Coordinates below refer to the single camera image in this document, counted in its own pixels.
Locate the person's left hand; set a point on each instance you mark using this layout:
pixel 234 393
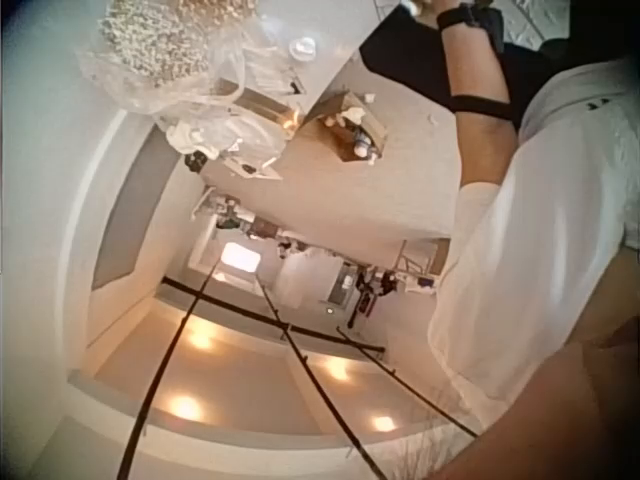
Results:
pixel 445 5

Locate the black wrist band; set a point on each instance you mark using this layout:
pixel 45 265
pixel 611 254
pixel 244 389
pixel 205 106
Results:
pixel 457 17

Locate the white textured sheet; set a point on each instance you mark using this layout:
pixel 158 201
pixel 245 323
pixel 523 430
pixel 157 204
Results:
pixel 530 20

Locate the white round lid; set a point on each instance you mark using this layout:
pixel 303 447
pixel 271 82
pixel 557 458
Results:
pixel 302 49

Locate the open cardboard box with bottles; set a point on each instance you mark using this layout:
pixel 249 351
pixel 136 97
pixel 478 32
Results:
pixel 350 127

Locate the white plastic packaging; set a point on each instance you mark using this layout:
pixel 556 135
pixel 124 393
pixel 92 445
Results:
pixel 272 75

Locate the brown cardboard box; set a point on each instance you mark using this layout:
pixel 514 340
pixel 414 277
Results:
pixel 262 106

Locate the crumpled white plastic bag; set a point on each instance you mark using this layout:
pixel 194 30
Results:
pixel 225 132

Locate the white desk with clutter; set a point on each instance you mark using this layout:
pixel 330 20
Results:
pixel 425 272

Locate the small black device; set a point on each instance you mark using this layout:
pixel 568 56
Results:
pixel 196 160

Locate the clear bag of white pellets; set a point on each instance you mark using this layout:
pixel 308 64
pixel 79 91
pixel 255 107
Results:
pixel 150 45

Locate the black tripod equipment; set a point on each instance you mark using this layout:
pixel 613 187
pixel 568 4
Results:
pixel 367 295

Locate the cluttered equipment rack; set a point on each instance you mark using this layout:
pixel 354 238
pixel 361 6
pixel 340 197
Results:
pixel 235 220

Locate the round ceiling light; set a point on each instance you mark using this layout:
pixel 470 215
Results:
pixel 382 423

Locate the black ceiling track rail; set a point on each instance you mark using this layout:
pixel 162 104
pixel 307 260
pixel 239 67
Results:
pixel 405 387
pixel 260 315
pixel 165 370
pixel 315 375

